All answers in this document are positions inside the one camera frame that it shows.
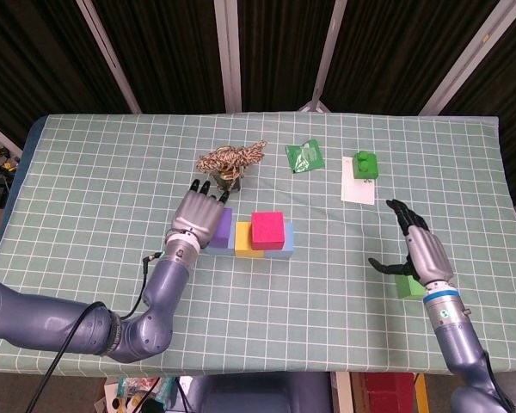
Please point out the yellow bar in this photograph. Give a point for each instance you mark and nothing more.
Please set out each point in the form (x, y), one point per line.
(422, 393)

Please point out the green foil packet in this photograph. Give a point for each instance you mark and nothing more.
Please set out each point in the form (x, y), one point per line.
(305, 157)

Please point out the white frame post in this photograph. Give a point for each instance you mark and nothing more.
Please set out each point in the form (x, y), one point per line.
(464, 64)
(329, 51)
(0, 137)
(107, 56)
(228, 56)

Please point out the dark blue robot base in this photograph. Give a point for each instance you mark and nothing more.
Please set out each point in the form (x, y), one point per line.
(258, 393)

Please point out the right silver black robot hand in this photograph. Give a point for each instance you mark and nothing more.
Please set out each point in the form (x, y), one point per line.
(432, 258)

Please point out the green checked tablecloth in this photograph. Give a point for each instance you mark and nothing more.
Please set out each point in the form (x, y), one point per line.
(258, 327)

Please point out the green foam cube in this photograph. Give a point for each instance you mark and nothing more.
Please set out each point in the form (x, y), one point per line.
(406, 288)

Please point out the purple foam cube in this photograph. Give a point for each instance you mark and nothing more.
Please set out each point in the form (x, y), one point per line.
(224, 228)

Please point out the colourful printed bag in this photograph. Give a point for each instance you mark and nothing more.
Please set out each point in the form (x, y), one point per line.
(155, 389)

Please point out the yellow foam cube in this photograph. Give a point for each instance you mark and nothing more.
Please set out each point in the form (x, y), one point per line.
(243, 238)

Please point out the metal frame foot bracket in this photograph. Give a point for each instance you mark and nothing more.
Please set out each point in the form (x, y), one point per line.
(314, 107)

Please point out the green toy building brick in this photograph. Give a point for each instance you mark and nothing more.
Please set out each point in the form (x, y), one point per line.
(367, 168)

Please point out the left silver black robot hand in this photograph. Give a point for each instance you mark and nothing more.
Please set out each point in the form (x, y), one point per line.
(198, 215)

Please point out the white table leg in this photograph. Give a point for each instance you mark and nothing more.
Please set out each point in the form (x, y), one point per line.
(344, 393)

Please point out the pink foam cube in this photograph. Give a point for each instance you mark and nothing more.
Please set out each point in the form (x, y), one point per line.
(266, 230)

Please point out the red box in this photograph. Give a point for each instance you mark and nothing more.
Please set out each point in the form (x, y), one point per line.
(389, 393)

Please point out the white paper card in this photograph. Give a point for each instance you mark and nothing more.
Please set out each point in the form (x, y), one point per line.
(357, 191)

